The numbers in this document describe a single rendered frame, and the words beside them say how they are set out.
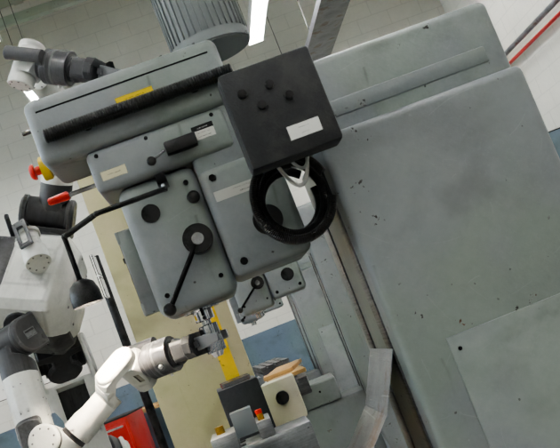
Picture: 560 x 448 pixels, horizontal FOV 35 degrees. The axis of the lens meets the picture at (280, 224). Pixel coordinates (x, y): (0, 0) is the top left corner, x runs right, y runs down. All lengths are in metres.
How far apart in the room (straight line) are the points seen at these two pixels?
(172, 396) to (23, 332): 1.63
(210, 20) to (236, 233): 0.52
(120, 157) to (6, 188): 9.57
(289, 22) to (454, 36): 9.72
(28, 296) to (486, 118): 1.23
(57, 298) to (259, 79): 0.88
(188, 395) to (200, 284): 1.86
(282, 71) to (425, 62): 0.46
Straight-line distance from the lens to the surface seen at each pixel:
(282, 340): 11.17
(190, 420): 3.90
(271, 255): 2.05
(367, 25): 12.03
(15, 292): 2.43
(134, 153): 2.10
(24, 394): 2.30
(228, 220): 2.06
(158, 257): 2.08
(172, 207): 2.09
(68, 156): 2.11
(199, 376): 3.88
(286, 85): 1.87
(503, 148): 2.07
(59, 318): 2.44
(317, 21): 8.18
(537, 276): 2.05
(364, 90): 2.16
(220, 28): 2.19
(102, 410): 2.25
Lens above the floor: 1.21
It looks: 6 degrees up
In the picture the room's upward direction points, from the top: 21 degrees counter-clockwise
